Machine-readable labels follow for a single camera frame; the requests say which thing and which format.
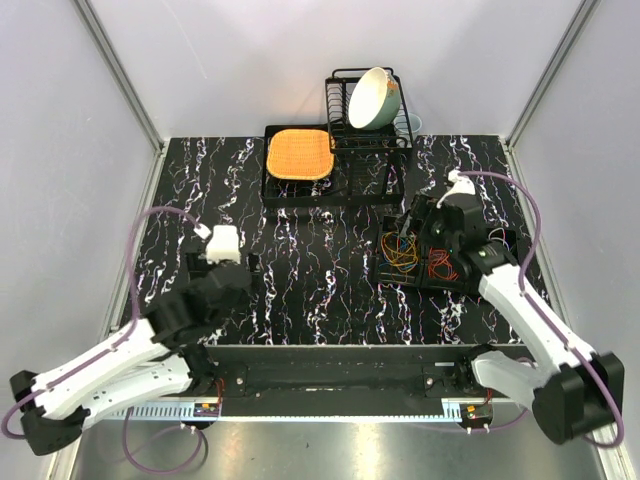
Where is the black wire tray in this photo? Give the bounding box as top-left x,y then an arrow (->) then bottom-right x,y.
261,148 -> 411,209

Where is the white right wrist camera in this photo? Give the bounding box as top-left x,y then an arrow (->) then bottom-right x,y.
436,169 -> 476,209

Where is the black dish rack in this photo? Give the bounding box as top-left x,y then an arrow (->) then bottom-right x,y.
325,67 -> 414,154

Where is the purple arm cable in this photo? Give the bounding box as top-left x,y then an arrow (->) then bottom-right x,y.
459,170 -> 626,448
2,206 -> 209,474

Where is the cream ceramic bowl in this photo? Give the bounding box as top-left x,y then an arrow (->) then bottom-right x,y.
348,67 -> 401,130

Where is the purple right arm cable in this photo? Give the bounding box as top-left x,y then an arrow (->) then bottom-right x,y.
459,170 -> 626,448

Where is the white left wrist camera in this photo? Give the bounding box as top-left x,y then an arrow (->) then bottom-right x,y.
194,224 -> 241,265

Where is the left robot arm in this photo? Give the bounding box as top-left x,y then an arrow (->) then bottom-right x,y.
10,256 -> 257,456

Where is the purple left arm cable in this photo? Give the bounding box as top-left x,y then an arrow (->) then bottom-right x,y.
2,206 -> 209,474

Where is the light blue cup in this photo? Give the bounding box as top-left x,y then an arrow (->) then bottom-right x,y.
393,113 -> 422,140

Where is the blue cable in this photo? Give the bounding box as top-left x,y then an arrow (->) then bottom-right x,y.
384,234 -> 421,269

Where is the orange cable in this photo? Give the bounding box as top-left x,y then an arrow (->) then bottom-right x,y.
427,247 -> 461,281

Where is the orange woven mat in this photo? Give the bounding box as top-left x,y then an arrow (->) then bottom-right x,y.
266,128 -> 335,181

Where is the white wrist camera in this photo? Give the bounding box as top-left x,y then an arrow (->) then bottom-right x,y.
436,169 -> 476,209
194,224 -> 241,265

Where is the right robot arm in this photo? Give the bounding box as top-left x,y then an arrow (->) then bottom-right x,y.
398,193 -> 625,445

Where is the black bin middle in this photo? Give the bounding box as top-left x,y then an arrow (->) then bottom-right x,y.
420,243 -> 479,295

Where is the black bin left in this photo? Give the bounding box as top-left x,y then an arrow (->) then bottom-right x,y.
371,215 -> 423,288

